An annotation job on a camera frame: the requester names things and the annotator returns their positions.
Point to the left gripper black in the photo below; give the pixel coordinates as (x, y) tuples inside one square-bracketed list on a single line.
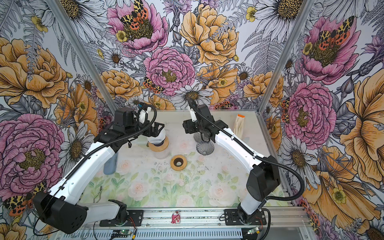
[(155, 132)]

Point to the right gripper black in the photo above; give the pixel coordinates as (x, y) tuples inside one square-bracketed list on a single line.
[(187, 124)]

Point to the white paper coffee filter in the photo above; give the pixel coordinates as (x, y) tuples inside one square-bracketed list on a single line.
[(158, 140)]

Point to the grey ribbed glass dripper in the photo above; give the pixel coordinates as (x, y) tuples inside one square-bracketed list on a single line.
[(205, 148)]

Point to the wooden dripper ring stand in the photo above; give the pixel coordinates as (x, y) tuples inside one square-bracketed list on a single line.
[(159, 147)]

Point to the orange coffee filter pack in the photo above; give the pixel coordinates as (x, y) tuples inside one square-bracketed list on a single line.
[(239, 126)]

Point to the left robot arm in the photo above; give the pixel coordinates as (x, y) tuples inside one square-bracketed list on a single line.
[(59, 206)]

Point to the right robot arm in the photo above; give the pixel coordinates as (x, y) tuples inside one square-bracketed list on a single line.
[(264, 175)]

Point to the grey blue oval case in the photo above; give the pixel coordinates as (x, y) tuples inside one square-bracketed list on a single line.
[(111, 165)]

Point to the pink small figurine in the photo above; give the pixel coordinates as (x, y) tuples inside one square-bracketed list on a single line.
[(176, 218)]

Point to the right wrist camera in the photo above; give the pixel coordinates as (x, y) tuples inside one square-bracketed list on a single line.
[(193, 115)]

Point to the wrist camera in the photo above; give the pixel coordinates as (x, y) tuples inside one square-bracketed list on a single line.
[(126, 117), (193, 115)]

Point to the clear glass carafe wooden handle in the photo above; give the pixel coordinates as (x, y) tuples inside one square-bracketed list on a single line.
[(162, 153)]

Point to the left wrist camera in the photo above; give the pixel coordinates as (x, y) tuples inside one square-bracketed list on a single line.
[(126, 117)]

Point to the aluminium front rail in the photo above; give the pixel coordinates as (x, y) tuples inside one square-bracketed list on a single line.
[(274, 223)]

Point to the aluminium corner post right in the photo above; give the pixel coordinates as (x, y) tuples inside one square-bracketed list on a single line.
[(291, 40)]

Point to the aluminium corner post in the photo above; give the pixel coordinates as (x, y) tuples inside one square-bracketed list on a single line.
[(291, 40), (71, 32)]

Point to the aluminium corner post left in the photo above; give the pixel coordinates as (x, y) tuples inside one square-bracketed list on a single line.
[(71, 32)]

